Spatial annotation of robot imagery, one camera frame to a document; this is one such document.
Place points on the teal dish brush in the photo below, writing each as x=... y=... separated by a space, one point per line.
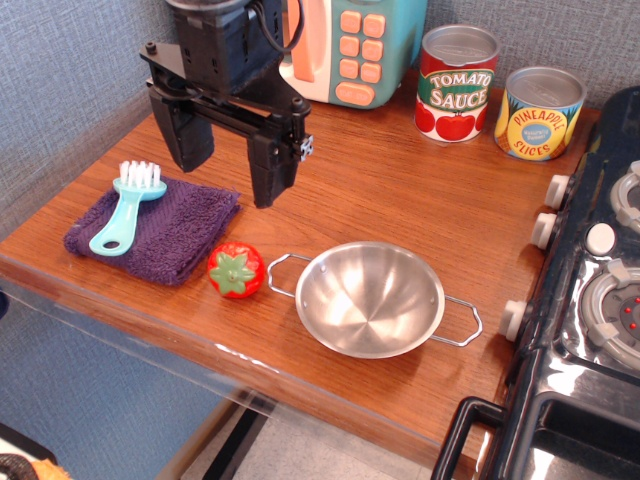
x=138 y=182

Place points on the pineapple slices can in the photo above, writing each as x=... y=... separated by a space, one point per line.
x=539 y=112

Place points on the purple folded towel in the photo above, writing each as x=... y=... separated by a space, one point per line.
x=174 y=233

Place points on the red toy strawberry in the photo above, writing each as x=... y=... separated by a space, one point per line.
x=236 y=270

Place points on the black toy stove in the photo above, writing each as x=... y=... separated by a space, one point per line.
x=572 y=404

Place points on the steel two-handled pot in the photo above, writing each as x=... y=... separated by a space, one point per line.
x=367 y=299

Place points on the tomato sauce can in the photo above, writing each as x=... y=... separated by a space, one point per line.
x=457 y=70

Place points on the toy microwave oven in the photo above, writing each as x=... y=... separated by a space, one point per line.
x=352 y=53

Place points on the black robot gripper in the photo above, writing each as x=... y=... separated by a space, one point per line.
x=224 y=69

